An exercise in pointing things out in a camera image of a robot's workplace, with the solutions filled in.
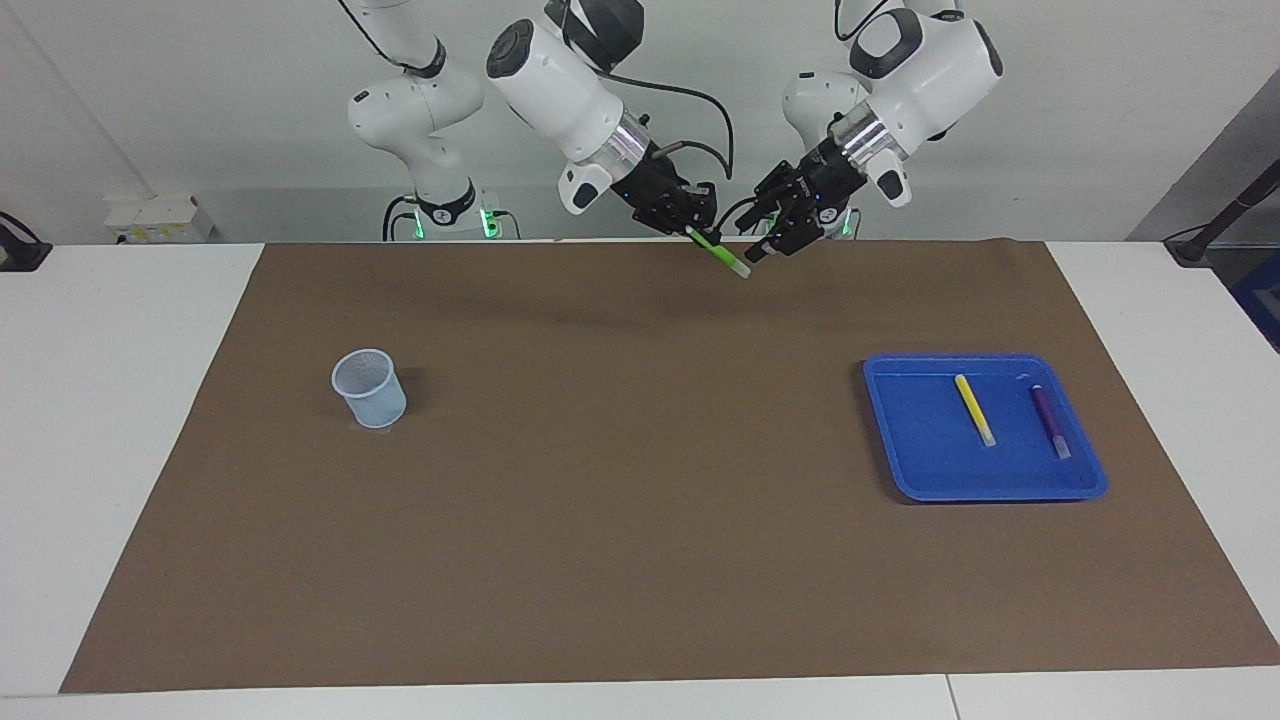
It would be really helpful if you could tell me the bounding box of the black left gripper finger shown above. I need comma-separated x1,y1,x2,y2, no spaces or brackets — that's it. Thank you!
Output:
752,162,807,217
745,205,831,263

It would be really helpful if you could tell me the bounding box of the green pen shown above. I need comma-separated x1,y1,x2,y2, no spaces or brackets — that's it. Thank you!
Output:
685,225,752,280

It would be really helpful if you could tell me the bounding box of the yellow pen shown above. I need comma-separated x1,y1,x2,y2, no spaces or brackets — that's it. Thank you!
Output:
954,374,997,448

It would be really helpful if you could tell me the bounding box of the purple pen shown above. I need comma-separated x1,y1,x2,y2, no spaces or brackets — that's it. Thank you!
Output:
1030,384,1072,460

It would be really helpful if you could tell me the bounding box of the blue plastic tray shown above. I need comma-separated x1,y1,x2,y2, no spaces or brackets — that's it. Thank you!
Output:
863,353,1109,503

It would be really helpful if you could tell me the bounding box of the brown table mat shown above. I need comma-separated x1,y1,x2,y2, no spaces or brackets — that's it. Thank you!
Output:
60,240,1280,694

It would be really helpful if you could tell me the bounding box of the translucent plastic cup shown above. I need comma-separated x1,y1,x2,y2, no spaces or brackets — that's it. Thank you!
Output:
331,349,408,430

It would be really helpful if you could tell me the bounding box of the black stand pole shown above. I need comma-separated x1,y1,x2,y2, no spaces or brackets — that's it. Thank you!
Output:
1165,160,1280,267

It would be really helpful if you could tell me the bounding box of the blue storage box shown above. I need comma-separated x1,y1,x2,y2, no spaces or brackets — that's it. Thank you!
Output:
1230,250,1280,353

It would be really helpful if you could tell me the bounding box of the white power strip box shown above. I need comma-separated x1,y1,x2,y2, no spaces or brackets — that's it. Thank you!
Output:
105,193,216,244

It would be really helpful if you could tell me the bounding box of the black left base cable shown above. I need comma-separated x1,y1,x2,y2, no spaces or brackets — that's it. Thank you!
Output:
712,195,771,237

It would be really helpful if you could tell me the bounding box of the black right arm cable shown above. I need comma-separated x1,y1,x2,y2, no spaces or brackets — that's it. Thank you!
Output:
338,0,736,183

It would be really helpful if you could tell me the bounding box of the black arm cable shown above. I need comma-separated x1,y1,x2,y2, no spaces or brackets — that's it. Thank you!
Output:
833,0,901,43
338,0,736,183

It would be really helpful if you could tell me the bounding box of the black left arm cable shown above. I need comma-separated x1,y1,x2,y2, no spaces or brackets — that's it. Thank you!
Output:
833,0,901,43

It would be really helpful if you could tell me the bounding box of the black clamp bracket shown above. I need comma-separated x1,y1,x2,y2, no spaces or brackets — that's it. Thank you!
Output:
0,212,53,273

